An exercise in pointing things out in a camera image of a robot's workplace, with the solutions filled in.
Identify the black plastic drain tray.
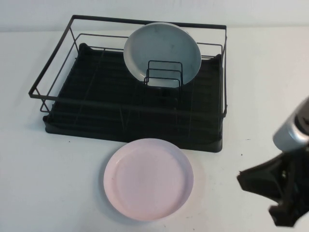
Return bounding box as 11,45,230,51
42,42,224,153

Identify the grey round plate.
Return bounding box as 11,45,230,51
123,22,202,89

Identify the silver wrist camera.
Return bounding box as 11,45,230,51
272,95,309,152

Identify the pink round plate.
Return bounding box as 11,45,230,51
103,137,194,215

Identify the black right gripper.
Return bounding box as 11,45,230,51
237,145,309,223

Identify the black wire dish rack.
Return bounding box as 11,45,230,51
28,14,229,119

